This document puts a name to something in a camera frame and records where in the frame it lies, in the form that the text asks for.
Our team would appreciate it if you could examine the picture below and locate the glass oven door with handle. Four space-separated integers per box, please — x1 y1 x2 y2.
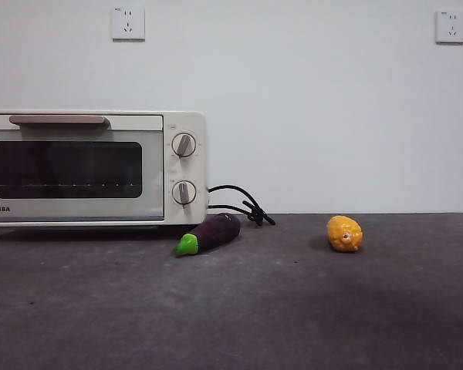
0 113 165 223

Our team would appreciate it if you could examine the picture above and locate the beige round oven knob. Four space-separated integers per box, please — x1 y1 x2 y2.
171 133 198 159
171 180 198 207

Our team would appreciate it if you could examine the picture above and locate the cream white toaster oven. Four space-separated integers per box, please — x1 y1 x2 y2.
0 110 208 242

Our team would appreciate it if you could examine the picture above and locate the purple toy eggplant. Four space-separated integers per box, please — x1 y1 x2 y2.
172 213 242 258

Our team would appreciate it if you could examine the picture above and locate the black oven power cable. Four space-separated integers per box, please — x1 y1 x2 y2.
207 185 276 227

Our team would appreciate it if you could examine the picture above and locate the white wall socket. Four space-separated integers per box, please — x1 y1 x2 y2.
112 6 146 42
434 10 463 45

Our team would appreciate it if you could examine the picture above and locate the metal wire oven rack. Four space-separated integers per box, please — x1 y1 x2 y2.
0 181 143 189

